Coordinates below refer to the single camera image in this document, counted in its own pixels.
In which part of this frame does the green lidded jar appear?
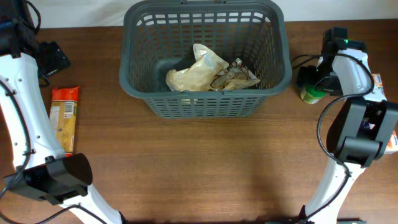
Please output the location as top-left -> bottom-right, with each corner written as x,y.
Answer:
300,84 -> 325,105

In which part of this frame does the orange spaghetti packet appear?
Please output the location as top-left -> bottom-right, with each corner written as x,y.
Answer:
49,86 -> 80,157

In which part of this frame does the tissue multipack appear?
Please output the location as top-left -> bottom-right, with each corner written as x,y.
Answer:
373,73 -> 397,154

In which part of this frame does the dried mushroom bag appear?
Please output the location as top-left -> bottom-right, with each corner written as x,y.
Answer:
210,58 -> 261,91

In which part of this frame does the beige plastic bag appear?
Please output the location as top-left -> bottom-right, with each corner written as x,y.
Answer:
165,44 -> 229,91

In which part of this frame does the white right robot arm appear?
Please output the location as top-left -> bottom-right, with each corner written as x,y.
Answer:
296,27 -> 397,223

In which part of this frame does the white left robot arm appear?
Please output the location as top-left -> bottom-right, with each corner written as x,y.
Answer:
1,0 -> 126,223

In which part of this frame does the grey plastic basket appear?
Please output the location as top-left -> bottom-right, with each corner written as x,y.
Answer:
119,0 -> 292,119

